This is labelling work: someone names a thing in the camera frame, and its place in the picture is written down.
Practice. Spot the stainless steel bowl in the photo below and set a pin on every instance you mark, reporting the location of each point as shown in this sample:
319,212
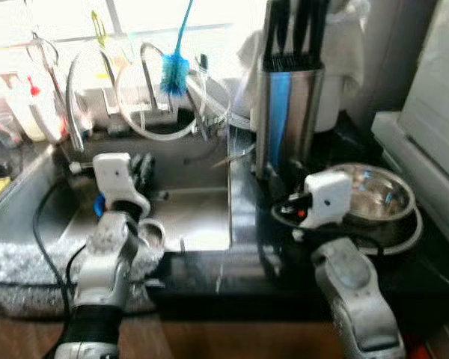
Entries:
378,194

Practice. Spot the shallow stainless steel plate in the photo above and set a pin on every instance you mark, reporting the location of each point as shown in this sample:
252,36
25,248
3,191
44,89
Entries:
411,235

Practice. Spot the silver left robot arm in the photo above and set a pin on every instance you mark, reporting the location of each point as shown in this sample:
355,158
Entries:
108,262

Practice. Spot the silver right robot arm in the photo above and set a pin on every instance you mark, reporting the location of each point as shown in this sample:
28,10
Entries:
352,284

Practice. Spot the blue plastic bowl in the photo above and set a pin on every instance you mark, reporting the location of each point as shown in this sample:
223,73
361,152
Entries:
99,206

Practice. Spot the stainless steel sink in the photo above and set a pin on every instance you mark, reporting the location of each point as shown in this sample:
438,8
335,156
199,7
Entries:
198,217

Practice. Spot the thin brown stick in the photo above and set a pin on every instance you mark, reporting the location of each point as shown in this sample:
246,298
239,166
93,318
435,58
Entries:
232,155

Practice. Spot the chrome arched faucet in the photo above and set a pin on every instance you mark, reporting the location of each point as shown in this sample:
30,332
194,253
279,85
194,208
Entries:
148,90

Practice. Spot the stainless steel knife block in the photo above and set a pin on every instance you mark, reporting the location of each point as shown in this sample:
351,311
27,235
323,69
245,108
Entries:
288,123

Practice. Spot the flexible spring neck faucet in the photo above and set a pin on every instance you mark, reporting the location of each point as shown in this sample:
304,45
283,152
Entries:
71,105

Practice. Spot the blue bottle brush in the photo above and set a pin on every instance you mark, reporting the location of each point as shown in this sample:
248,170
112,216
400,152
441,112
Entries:
173,75

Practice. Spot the white cylindrical container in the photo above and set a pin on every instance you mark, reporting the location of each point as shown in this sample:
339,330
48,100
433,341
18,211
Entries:
335,101

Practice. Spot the translucent plastic bottle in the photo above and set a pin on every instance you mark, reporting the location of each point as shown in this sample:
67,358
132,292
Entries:
22,112

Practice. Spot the brown wooden cabinet front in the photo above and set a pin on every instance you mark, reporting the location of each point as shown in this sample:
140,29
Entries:
232,340

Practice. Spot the clear plastic cup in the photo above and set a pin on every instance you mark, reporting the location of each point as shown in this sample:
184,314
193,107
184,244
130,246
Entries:
4,131

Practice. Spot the clear bubble wrap sheet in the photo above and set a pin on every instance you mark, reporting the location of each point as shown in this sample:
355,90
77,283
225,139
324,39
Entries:
22,273

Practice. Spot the yellow green hanging utensil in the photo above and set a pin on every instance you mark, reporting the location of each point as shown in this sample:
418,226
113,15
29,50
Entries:
99,26

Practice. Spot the round metal mesh strainer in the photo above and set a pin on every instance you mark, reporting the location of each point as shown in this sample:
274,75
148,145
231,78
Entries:
41,52

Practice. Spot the white ribbed appliance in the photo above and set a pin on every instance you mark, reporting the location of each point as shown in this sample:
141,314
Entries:
434,90

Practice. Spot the white draped cloth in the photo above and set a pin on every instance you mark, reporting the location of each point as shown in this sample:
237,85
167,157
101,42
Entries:
344,37

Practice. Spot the small orange object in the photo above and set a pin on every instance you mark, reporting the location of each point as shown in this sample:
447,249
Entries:
415,350

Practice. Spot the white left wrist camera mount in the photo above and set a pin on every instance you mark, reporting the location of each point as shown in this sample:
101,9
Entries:
112,176

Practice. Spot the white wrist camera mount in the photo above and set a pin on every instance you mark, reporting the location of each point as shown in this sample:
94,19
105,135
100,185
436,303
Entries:
329,194
112,176

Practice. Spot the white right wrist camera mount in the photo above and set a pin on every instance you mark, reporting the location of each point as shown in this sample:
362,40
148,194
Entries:
329,194

